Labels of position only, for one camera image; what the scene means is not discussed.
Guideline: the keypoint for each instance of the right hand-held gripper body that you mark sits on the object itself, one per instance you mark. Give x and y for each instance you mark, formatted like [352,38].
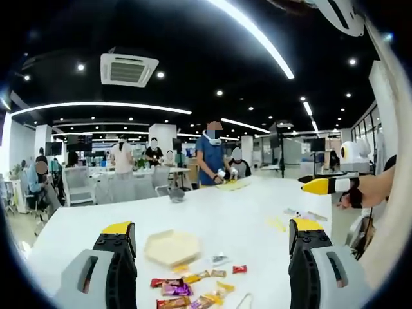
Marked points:
[355,157]

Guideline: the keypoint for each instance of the black tripod stand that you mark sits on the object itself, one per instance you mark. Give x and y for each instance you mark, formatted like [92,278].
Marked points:
[281,151]

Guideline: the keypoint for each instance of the ceiling air conditioner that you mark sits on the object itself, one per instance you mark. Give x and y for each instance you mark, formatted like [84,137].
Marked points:
[128,70]

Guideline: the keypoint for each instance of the dark office chair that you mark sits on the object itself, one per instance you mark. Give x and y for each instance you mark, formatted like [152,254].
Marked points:
[362,236]

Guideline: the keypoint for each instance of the grey object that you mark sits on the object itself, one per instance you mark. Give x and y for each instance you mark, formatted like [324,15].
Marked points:
[177,196]

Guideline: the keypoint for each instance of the person's right hand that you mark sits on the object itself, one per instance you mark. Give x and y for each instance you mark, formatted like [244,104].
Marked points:
[346,200]

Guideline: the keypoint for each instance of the pile of food packets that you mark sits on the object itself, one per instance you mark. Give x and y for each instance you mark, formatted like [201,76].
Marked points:
[180,288]

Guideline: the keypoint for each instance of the white office chair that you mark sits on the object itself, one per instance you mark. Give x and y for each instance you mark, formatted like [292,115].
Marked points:
[78,186]

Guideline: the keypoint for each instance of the white worn device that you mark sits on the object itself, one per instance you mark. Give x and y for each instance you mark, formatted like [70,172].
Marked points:
[341,16]

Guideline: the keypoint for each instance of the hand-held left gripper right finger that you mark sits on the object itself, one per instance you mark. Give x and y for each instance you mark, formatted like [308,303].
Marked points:
[305,277]

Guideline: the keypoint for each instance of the yellow mat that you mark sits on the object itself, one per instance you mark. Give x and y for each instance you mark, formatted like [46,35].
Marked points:
[235,185]

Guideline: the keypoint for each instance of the curved ceiling light strip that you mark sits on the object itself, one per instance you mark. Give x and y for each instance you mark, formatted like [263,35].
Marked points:
[99,107]

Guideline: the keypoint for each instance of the black monitor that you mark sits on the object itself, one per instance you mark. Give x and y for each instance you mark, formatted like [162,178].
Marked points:
[318,144]

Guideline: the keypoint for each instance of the beige hexagonal container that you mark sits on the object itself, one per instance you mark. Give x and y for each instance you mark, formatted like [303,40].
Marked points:
[172,247]

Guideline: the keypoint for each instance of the metal food tongs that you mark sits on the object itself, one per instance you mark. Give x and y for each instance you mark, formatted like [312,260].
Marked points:
[246,301]

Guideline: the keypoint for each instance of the long ceiling light strip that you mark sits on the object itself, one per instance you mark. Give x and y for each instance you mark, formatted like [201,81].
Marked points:
[257,35]

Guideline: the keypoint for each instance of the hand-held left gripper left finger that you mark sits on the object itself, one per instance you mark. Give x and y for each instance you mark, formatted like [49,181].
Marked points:
[122,277]

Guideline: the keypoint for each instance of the black wall screen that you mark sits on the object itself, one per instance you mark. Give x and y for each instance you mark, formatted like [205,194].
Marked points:
[79,139]

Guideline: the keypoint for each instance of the grey office chair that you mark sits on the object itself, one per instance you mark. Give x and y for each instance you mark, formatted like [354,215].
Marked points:
[161,180]

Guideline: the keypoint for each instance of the person's beige clothing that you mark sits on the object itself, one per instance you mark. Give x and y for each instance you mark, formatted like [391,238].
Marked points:
[391,145]

